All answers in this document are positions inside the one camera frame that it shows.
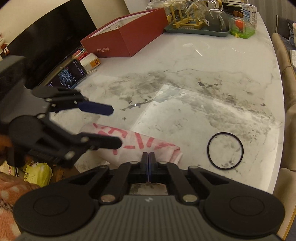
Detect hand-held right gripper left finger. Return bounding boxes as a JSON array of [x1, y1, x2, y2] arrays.
[[69, 152, 149, 205]]

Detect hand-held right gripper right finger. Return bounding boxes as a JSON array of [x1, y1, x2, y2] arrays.
[[149, 152, 229, 205]]

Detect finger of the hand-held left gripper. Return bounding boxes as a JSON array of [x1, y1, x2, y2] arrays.
[[35, 113, 122, 168], [32, 86, 114, 116]]

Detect white red-print shopping bag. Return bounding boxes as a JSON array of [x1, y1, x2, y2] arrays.
[[74, 122, 182, 173]]

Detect black rubber band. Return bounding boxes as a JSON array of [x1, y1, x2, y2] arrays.
[[207, 132, 244, 171]]

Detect black smartphone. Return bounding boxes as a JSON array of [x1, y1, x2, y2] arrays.
[[47, 59, 88, 90]]

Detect small white orange-label box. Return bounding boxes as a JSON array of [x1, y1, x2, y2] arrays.
[[79, 53, 101, 71]]

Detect stack of colourful books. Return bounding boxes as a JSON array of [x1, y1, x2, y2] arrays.
[[72, 47, 89, 59]]

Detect black television screen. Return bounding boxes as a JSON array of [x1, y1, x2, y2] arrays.
[[0, 0, 97, 88]]

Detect yellow packet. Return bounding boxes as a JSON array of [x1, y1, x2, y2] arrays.
[[22, 162, 53, 187]]

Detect red cardboard box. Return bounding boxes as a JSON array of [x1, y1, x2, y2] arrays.
[[80, 8, 169, 58]]

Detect pink dotted cloth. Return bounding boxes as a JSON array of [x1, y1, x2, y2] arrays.
[[0, 171, 41, 241]]

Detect yellow cup rack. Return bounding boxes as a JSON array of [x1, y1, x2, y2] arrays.
[[170, 2, 208, 29]]

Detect green dish tray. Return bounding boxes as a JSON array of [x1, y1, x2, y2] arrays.
[[164, 14, 232, 37]]

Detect beige chair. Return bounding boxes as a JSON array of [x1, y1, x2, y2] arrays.
[[276, 168, 296, 241], [272, 32, 296, 172]]

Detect glass cups on rack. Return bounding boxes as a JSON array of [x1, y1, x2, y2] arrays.
[[171, 0, 206, 21]]

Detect glass pitcher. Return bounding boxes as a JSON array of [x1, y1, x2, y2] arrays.
[[203, 9, 230, 33]]

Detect green clear toy box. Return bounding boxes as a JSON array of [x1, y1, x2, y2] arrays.
[[230, 16, 257, 39]]

